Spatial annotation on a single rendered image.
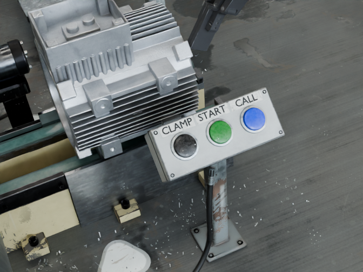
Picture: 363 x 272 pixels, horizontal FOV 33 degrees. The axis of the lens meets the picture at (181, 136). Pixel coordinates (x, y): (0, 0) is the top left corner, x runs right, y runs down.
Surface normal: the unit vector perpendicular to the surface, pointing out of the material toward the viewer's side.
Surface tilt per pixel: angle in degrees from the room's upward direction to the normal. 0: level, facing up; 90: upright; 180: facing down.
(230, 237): 0
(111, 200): 90
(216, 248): 0
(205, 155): 40
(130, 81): 0
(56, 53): 90
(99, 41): 90
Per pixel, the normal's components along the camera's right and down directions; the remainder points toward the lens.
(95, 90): -0.07, -0.69
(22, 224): 0.42, 0.63
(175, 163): 0.22, -0.13
